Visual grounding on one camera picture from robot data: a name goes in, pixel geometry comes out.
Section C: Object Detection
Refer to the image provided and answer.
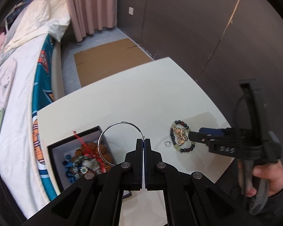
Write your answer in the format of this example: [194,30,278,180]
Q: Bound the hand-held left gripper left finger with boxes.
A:
[21,138,144,226]

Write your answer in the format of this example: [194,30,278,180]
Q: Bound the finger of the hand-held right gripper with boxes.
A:
[188,131,215,145]
[198,127,227,136]

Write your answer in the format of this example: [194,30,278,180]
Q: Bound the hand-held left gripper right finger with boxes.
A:
[144,138,262,226]

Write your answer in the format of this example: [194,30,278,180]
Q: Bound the gold butterfly brooch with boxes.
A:
[172,127,188,145]

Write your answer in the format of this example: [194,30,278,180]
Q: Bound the dark bead bracelet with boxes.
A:
[170,120,196,153]

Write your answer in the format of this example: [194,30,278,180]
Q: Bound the large silver hoop earring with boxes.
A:
[98,122,145,166]

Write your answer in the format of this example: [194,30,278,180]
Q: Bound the brown wooden bead bracelet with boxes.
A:
[75,141,112,165]

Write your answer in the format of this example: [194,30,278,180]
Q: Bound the floral bead bracelet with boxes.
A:
[72,155,102,176]

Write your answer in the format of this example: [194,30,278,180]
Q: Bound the pile of mixed bracelets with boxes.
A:
[73,130,106,172]

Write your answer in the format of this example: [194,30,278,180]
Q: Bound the blue bead bracelet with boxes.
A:
[62,154,79,182]

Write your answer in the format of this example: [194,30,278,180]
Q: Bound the black jewelry box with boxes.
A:
[47,125,132,199]

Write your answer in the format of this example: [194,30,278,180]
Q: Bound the person's right forearm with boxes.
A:
[262,172,283,219]

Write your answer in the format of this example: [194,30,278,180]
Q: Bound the person's right hand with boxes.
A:
[246,161,283,198]

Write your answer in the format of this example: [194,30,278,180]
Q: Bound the white table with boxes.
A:
[36,56,235,226]

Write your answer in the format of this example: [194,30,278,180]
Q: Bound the flattened cardboard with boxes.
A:
[73,38,155,89]

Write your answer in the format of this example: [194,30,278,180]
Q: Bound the white bed sheet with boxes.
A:
[0,34,52,217]

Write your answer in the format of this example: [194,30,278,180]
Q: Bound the white patterned garment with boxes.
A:
[0,58,17,109]

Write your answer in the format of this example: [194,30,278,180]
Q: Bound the wide pink curtain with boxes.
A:
[68,0,119,43]

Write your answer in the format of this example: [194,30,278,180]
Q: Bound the white pillows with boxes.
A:
[3,0,72,52]

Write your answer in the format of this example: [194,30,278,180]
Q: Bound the light blue quilt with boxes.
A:
[0,2,36,69]

